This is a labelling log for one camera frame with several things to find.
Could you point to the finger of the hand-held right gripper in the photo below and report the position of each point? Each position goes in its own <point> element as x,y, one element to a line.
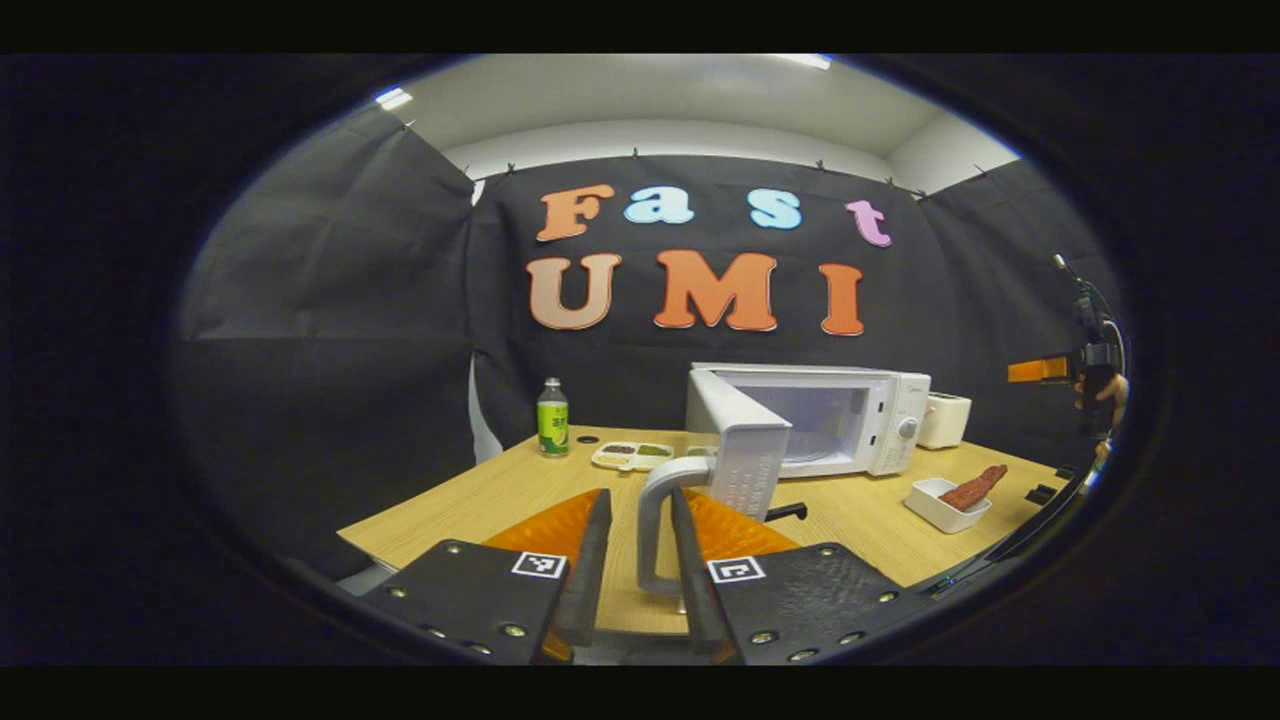
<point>1038,369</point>

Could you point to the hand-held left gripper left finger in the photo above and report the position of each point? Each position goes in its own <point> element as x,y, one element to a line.
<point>592,580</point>

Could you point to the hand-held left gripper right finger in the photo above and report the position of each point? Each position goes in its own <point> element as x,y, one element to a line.
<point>690,580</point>

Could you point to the red-brown meat strip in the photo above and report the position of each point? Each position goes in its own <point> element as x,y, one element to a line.
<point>970,492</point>

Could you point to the white microwave oven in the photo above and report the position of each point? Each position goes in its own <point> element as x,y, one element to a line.
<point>880,420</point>

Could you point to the white rectangular dish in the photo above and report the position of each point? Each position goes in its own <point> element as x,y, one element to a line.
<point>930,507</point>

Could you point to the white toaster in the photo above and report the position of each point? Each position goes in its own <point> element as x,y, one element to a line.
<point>945,420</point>

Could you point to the small black block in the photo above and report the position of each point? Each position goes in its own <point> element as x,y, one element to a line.
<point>1042,494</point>

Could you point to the white divided snack plate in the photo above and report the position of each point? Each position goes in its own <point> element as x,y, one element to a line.
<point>632,458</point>

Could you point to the green label drink bottle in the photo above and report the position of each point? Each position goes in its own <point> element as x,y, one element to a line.
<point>553,425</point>

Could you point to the ceiling light panel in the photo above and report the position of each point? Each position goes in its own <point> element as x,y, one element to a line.
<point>394,98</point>
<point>808,61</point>

